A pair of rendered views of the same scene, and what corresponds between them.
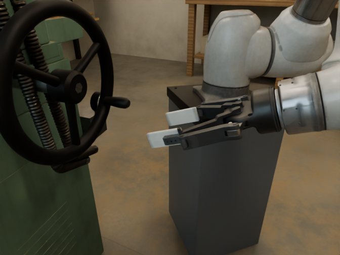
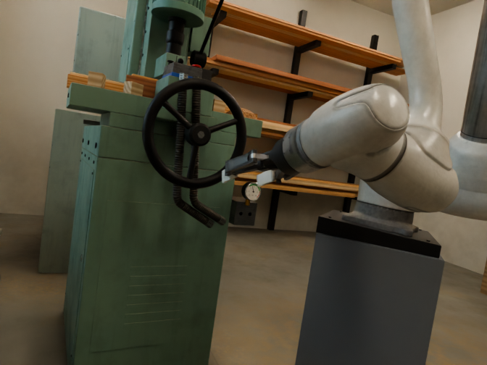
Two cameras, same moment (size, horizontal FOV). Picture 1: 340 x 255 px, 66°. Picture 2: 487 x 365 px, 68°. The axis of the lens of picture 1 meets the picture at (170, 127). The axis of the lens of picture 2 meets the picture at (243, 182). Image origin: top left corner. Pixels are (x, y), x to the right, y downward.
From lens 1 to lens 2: 62 cm
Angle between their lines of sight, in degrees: 46
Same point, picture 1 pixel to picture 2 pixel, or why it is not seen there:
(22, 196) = (155, 226)
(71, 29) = (249, 127)
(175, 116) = (261, 177)
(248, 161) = (377, 305)
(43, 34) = (207, 109)
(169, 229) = not seen: outside the picture
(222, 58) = not seen: hidden behind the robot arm
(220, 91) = (363, 208)
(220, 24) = not seen: hidden behind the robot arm
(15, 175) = (158, 206)
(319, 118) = (297, 142)
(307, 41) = (469, 160)
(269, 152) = (415, 308)
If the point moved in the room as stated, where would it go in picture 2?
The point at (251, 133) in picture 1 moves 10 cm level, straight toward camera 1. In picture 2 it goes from (383, 261) to (353, 262)
